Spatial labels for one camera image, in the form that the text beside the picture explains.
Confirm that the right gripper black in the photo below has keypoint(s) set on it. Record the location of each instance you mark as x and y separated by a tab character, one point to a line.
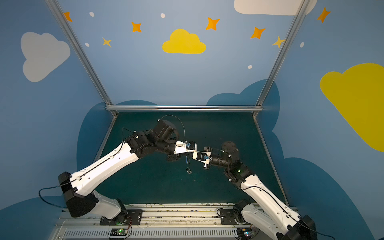
208	160

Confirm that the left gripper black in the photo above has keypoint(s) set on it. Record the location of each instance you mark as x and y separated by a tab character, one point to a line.
173	155

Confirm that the metal keyring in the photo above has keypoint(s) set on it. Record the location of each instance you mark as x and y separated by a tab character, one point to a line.
188	162

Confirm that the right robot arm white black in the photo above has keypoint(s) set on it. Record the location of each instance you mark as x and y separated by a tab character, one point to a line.
274	218

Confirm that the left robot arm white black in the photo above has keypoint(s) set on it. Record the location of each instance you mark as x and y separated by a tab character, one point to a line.
79	188

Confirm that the right controller board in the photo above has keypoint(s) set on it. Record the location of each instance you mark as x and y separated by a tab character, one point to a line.
244	234

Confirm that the controller board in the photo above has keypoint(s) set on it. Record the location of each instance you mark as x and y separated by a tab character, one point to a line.
244	234
118	234

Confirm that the left controller board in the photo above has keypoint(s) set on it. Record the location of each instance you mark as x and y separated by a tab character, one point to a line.
118	234

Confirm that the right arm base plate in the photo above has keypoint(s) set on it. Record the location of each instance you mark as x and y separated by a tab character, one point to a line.
230	217

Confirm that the aluminium rail base front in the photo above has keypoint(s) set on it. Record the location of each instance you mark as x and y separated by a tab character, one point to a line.
159	222

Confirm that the aluminium frame back bar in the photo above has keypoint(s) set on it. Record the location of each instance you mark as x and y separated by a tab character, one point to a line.
148	108

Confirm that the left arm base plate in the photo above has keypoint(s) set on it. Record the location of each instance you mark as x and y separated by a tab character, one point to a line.
125	218

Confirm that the aluminium frame left post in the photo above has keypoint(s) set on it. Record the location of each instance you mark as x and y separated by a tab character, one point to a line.
64	24

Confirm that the aluminium frame post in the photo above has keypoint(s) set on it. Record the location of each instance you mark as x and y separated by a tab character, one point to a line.
284	49
64	24

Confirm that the aluminium frame right post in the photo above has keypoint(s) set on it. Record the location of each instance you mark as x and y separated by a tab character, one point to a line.
284	49

